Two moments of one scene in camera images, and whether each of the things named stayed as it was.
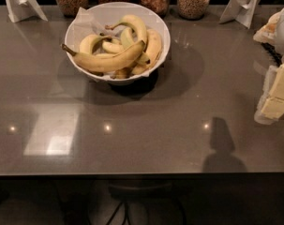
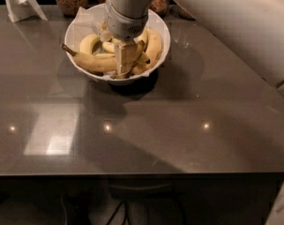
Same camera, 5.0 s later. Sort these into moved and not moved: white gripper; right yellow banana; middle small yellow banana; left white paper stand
Moved: white gripper
Not moved: left white paper stand; right yellow banana; middle small yellow banana
